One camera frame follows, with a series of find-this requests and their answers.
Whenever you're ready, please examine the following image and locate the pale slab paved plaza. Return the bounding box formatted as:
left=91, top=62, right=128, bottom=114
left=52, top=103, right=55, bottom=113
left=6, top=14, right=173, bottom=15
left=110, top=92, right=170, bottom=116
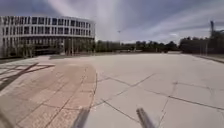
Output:
left=0, top=52, right=224, bottom=128

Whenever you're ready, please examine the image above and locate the row of trees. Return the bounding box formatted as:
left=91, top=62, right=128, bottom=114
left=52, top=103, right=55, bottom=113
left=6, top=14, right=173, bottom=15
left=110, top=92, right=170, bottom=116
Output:
left=94, top=29, right=224, bottom=56

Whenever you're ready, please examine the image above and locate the reddish brick paving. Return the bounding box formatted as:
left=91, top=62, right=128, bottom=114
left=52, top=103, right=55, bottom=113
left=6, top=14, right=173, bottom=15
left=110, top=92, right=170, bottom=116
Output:
left=0, top=62, right=98, bottom=128

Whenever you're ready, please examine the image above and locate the robot's own part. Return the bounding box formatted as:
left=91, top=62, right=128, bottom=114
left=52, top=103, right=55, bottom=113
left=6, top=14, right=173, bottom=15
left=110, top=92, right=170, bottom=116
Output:
left=70, top=107, right=91, bottom=128
left=135, top=107, right=156, bottom=128

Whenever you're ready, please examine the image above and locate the white curved office building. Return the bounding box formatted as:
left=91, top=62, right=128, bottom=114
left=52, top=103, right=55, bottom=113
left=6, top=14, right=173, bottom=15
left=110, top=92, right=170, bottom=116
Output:
left=0, top=14, right=97, bottom=58

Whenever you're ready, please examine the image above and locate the dark grass verge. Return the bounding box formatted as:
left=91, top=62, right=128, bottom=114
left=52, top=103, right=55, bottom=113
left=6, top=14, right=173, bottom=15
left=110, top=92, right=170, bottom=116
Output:
left=191, top=53, right=224, bottom=64

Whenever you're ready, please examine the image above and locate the tall thin tower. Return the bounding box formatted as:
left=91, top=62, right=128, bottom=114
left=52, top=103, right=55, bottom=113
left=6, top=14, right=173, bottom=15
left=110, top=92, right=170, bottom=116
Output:
left=209, top=20, right=216, bottom=38

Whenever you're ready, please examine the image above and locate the lamp post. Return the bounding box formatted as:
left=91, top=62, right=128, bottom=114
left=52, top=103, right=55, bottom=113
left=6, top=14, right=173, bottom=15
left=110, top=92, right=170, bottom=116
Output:
left=116, top=29, right=122, bottom=44

